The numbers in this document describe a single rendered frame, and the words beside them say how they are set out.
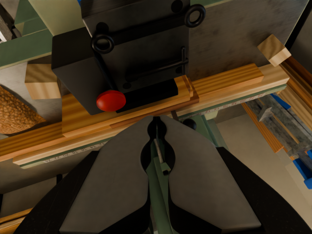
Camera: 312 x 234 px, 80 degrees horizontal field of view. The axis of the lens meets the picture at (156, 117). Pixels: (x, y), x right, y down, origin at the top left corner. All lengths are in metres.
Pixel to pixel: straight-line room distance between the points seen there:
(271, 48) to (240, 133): 2.61
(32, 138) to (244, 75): 0.45
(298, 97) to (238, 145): 1.38
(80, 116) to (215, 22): 0.26
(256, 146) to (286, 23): 2.60
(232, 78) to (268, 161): 2.56
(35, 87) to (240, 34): 0.33
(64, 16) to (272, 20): 0.32
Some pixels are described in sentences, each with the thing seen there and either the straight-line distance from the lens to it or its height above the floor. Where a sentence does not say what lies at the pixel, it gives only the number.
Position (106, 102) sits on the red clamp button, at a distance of 0.19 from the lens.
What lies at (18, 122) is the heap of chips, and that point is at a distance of 0.41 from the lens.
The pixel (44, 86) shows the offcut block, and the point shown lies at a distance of 0.30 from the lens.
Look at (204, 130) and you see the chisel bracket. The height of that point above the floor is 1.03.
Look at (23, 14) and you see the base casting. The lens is 0.43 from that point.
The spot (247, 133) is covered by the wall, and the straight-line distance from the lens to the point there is 3.02.
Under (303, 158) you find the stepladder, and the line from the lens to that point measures 1.25.
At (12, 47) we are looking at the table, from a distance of 0.37.
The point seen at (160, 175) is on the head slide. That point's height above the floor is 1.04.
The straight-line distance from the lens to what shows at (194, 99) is 0.36.
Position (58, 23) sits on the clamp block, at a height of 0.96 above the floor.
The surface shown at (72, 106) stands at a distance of 0.35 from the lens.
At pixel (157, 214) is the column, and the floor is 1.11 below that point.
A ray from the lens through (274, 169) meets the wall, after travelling 2.93.
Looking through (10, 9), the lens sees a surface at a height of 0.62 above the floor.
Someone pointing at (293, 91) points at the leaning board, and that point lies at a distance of 1.76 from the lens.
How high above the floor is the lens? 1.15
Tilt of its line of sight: 31 degrees down
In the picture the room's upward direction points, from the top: 162 degrees clockwise
